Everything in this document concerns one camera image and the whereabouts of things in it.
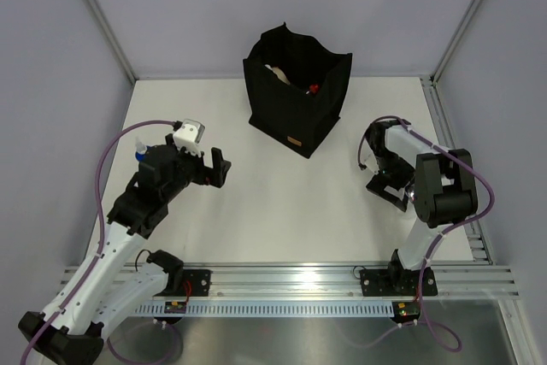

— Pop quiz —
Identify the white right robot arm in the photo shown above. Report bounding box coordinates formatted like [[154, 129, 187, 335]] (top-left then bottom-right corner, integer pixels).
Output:
[[359, 116, 478, 297]]

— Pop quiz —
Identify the cream bottle white pump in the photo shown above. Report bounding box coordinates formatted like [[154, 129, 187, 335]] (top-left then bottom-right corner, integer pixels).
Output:
[[265, 64, 291, 85]]

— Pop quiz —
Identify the red tall bottle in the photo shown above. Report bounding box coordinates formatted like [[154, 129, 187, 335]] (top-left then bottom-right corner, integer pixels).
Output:
[[306, 84, 320, 96]]

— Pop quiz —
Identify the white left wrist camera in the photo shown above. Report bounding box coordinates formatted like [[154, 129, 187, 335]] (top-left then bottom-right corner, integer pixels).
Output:
[[173, 119, 205, 157]]

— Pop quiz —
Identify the aluminium frame post left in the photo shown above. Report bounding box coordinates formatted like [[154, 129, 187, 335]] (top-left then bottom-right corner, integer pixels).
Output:
[[83, 0, 138, 85]]

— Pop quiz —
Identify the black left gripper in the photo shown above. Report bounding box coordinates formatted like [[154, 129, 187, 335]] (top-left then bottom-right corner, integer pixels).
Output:
[[162, 134, 230, 203]]

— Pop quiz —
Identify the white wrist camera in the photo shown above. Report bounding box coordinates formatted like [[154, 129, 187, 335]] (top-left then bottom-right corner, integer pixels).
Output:
[[173, 119, 205, 157], [360, 157, 379, 174]]

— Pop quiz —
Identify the white slotted cable duct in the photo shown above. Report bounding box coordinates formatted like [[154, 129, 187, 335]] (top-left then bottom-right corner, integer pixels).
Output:
[[131, 300, 394, 318]]

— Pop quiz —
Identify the black canvas bag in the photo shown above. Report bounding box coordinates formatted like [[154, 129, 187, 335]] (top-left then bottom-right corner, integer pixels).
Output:
[[243, 24, 353, 158]]

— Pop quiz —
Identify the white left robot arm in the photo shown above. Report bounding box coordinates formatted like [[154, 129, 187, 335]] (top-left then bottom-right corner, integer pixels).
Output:
[[18, 143, 231, 364]]

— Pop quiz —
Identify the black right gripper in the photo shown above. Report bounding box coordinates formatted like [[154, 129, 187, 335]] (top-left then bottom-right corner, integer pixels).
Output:
[[367, 150, 415, 210]]

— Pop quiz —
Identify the orange bottle blue cap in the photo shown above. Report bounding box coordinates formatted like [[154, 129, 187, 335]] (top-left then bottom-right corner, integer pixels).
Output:
[[135, 137, 148, 162]]

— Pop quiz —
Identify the aluminium frame post right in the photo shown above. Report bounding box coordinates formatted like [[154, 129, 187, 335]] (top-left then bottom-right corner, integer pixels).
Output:
[[429, 0, 485, 86]]

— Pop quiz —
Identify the aluminium frame post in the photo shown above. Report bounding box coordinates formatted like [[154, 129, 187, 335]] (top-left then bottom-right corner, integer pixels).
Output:
[[429, 0, 485, 86], [83, 0, 138, 85]]

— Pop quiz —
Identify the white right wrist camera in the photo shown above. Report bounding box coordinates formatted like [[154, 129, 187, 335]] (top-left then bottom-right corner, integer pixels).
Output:
[[360, 157, 379, 174]]

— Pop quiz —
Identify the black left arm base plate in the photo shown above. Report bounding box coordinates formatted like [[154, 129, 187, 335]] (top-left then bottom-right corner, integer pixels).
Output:
[[156, 268, 211, 297]]

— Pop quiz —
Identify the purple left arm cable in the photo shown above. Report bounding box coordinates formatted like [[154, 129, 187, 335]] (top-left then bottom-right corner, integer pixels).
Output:
[[19, 120, 185, 365]]

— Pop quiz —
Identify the aluminium rail front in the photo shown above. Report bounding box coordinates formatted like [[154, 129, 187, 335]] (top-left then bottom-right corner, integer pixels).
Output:
[[189, 264, 519, 299]]

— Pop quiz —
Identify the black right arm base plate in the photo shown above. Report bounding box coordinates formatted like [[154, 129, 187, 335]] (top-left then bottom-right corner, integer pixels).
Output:
[[359, 268, 420, 297]]

